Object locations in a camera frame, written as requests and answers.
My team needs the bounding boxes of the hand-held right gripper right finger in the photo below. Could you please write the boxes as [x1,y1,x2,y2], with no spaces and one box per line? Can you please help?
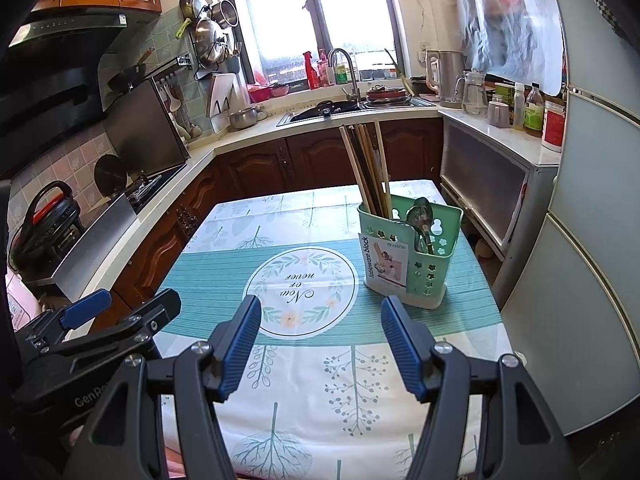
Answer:
[381,295,581,480]

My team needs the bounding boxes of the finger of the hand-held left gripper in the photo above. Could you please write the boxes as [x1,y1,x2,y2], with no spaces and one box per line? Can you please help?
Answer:
[27,288,114,352]
[39,288,182,362]

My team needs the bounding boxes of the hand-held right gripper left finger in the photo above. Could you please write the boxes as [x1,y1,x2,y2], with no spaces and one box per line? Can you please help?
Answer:
[65,295,263,480]

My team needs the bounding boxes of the green plastic utensil holder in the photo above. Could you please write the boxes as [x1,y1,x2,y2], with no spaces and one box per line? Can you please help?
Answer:
[357,194,464,310]

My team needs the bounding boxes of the large steel spoon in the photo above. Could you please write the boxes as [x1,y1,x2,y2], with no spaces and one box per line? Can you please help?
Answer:
[412,196,435,256]

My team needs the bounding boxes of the bunch of chopsticks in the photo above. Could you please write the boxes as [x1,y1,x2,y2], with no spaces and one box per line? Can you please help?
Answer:
[339,119,396,221]

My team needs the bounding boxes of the steel splash panel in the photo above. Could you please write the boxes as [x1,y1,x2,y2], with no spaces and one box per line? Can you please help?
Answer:
[22,192,138,301]

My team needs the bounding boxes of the pink plastic bag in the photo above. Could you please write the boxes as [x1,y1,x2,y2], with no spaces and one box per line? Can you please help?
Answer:
[5,270,46,331]

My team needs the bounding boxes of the leaf print tablecloth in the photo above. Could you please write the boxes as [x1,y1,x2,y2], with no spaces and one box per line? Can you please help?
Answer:
[150,180,516,480]

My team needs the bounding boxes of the black red cooker appliance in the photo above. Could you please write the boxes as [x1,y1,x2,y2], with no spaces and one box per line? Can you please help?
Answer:
[7,180,86,271]

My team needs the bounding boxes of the gas stove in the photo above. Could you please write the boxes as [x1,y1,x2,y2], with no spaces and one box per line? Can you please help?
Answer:
[117,162,188,213]

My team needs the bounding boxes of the black round lid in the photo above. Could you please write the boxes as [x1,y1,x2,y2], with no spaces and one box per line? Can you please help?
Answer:
[94,154,132,196]

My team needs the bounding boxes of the dark wooden base cabinets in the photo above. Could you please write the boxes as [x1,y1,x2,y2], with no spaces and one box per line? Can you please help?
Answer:
[75,117,446,341]

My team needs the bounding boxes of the black stove screen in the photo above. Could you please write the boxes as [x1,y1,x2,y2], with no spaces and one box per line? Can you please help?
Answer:
[102,77,191,173]

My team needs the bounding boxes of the white cabinet frosted door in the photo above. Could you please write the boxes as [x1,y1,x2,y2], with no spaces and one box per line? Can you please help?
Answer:
[439,110,561,261]

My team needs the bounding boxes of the grey refrigerator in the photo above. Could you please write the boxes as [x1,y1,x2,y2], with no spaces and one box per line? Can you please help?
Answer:
[500,0,640,436]

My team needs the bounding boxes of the white ladle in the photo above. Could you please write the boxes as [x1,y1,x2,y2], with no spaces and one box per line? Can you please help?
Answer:
[160,80,188,141]

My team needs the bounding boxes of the steel bowl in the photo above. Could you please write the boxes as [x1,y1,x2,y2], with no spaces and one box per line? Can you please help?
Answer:
[229,107,259,130]

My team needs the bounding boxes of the black range hood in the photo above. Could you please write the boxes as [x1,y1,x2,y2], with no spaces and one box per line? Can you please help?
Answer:
[0,7,161,181]

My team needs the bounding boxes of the white cutting board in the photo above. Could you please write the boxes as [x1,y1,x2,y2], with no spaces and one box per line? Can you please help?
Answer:
[207,72,236,133]

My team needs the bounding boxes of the black frying pan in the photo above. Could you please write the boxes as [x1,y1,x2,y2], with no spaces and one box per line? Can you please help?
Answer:
[107,47,156,95]

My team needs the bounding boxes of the steel kitchen sink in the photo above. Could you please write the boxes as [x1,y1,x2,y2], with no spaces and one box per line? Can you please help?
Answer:
[276,97,438,127]

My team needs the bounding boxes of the grey mug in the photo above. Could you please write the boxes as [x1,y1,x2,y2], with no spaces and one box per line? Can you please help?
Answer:
[487,101,511,128]

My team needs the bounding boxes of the stack of pans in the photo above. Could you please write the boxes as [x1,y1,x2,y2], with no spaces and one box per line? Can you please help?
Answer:
[365,86,408,108]

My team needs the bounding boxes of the blue knife holder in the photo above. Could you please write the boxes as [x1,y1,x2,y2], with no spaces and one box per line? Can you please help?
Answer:
[226,40,245,73]

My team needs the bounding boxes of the glass pitcher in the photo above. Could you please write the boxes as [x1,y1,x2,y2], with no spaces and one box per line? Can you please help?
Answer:
[454,70,488,117]

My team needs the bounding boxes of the red label canister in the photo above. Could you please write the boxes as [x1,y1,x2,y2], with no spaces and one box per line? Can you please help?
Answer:
[541,100,568,153]

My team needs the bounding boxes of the white bottle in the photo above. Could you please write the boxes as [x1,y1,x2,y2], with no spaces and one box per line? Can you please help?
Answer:
[512,82,527,128]

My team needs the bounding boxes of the green label bottle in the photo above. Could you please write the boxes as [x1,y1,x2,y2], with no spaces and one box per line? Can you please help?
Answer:
[523,83,546,137]

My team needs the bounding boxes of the steel faucet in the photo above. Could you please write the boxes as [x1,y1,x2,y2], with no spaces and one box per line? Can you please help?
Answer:
[327,48,362,102]

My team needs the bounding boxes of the hanging steel wok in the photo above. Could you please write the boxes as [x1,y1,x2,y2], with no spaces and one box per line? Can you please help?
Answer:
[192,17,228,66]

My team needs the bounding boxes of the steel electric kettle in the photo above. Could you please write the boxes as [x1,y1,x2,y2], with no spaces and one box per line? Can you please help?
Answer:
[425,50,467,108]

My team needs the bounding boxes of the red spray bottle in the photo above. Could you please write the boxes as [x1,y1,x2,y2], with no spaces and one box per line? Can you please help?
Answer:
[302,51,321,91]

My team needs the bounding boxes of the pink bottle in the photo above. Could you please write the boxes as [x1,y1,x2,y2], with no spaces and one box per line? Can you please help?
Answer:
[317,50,335,87]

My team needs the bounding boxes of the hanging steel pot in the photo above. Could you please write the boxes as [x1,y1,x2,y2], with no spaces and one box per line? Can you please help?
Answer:
[210,0,240,28]

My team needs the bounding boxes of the hanging steel lid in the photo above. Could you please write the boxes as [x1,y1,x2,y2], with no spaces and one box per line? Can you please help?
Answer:
[179,0,210,21]

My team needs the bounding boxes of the kitchen window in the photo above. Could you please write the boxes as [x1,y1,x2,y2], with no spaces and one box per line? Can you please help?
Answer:
[220,0,406,88]

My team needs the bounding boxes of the clear plastic sheet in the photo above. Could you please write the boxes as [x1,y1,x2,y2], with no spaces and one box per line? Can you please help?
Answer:
[457,0,568,97]

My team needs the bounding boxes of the wall hook rail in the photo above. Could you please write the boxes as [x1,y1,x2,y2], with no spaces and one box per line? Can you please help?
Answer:
[150,54,196,81]

